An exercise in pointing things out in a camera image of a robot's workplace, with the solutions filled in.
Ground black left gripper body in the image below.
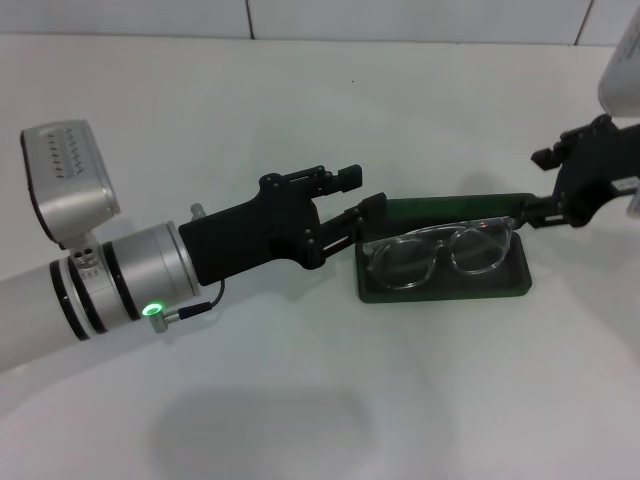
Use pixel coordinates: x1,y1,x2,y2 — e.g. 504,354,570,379
177,171,325,288

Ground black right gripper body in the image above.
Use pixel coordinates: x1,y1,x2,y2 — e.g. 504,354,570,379
551,112,640,230

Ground green glasses case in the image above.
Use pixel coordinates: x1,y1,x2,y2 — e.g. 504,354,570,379
356,191,534,305

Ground clear frame glasses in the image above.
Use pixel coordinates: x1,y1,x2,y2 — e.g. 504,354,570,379
360,214,516,292

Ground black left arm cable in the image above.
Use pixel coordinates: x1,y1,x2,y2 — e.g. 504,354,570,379
144,278,227,334

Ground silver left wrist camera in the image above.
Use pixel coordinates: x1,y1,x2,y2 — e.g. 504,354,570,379
19,118,123,252

